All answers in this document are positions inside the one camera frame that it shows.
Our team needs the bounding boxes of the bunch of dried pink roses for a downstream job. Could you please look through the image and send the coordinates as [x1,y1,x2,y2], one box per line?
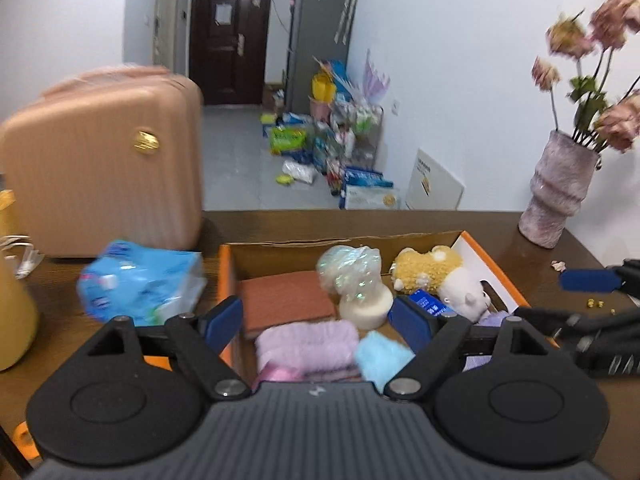
[531,0,640,156]

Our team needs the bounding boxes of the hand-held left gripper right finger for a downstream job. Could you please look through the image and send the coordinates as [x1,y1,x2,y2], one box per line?
[382,296,548,401]

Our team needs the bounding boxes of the iridescent glitter ball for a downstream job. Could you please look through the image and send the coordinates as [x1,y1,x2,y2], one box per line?
[316,246,383,306]

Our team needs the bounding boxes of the lilac fluffy towel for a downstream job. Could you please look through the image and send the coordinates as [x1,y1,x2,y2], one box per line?
[255,321,361,383]

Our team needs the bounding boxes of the purple drawstring bag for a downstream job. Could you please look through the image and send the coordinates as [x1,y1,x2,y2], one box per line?
[462,310,516,373]

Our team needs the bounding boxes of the peach ribbed suitcase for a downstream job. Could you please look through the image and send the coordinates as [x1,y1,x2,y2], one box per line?
[0,65,205,260]

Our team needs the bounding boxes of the green package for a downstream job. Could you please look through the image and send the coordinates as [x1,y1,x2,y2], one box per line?
[270,127,307,157]

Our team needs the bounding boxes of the red cardboard box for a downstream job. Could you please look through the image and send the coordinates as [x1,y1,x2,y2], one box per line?
[217,230,558,396]

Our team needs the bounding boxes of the yellow and white plush toy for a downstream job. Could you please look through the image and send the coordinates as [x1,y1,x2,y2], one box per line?
[392,245,506,322]

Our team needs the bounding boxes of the grey refrigerator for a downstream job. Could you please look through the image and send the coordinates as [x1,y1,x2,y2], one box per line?
[285,0,358,116]

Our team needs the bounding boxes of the blue fluffy sock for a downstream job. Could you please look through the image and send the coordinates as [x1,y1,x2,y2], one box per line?
[355,331,416,381]

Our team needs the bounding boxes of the dark entrance door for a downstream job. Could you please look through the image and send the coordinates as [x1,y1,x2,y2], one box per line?
[189,0,274,107]

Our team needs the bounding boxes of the white flat box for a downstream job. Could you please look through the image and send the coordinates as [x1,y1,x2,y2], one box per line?
[405,148,465,211]

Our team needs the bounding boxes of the light interior door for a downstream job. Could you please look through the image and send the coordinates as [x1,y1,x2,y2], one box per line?
[152,0,180,61]

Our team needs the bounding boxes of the orange plastic shoehorn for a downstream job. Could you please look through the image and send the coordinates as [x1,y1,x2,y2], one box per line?
[12,421,41,462]

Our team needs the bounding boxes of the yellow thermos jug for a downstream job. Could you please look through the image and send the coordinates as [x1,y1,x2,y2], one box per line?
[0,190,41,372]

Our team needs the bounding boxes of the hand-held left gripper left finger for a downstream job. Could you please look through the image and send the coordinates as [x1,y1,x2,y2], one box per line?
[85,296,251,402]

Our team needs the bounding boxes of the yellow bucket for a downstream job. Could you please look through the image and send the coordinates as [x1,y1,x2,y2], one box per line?
[312,72,337,103]

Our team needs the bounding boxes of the white plastic bag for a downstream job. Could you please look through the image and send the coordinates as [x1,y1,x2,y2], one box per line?
[282,160,317,186]

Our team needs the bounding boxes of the blue plastic tissue pack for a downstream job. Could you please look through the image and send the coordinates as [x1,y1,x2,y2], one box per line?
[76,240,208,328]

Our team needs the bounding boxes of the purple flower wall decoration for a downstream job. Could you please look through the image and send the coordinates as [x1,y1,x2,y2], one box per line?
[362,50,391,106]

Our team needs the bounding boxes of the pink satin cloth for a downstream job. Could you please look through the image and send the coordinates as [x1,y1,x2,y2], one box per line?
[252,364,306,391]

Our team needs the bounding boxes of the small blue tissue packet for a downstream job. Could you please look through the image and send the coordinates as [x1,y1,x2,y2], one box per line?
[407,290,458,318]

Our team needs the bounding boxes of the blue and white box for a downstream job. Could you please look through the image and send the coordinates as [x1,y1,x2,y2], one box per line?
[344,167,401,210]

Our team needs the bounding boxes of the pink textured vase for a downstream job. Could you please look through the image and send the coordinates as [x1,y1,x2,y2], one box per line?
[518,130,601,249]

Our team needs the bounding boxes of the white hanging rods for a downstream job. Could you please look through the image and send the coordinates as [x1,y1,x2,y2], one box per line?
[334,0,358,46]

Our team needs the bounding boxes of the white round sponge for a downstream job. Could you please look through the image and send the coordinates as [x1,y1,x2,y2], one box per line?
[340,290,394,331]

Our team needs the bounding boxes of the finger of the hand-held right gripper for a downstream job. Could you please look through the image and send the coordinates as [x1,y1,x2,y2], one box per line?
[512,306,640,346]
[559,259,640,306]

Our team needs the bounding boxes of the wire storage rack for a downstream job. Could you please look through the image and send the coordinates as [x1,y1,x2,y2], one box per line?
[330,102,383,171]

